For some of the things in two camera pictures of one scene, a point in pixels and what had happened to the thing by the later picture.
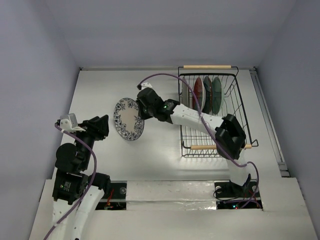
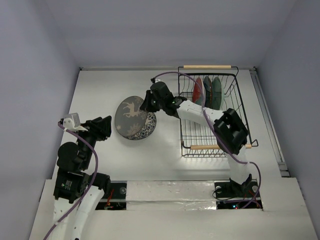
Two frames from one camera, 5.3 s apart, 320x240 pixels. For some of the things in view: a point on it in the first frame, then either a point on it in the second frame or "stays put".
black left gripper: [97, 126] stays put
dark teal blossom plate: [208, 95] stays put
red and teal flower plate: [199, 87] stays put
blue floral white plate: [128, 122] → [148, 129]
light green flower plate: [216, 95] stays put
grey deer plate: [185, 92] → [129, 119]
